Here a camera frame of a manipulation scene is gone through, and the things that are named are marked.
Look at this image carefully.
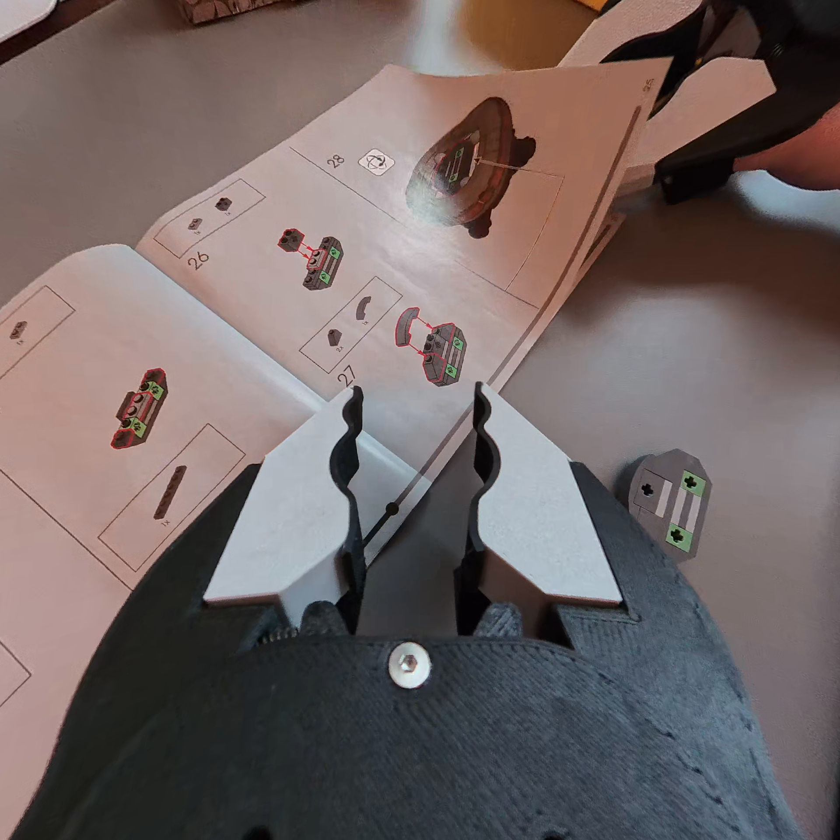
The grey desk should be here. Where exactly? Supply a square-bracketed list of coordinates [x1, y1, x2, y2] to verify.
[0, 0, 840, 840]

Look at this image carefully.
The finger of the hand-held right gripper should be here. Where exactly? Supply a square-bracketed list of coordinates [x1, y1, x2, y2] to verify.
[556, 0, 710, 68]
[619, 56, 778, 196]

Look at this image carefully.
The white building instruction booklet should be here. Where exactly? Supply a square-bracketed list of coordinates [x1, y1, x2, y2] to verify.
[0, 56, 677, 828]

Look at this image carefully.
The person's right hand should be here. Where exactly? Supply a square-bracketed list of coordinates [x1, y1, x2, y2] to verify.
[735, 118, 840, 193]

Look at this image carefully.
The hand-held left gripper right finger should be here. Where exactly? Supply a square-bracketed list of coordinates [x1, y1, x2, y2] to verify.
[455, 382, 624, 636]

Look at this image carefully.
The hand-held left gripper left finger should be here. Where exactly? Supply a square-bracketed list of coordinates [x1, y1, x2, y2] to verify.
[203, 386, 368, 636]

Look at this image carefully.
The small grey brick assembly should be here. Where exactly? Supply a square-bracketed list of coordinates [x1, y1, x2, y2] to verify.
[617, 448, 714, 564]

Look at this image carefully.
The cork board with picture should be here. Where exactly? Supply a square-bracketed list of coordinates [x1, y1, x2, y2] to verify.
[176, 0, 284, 26]

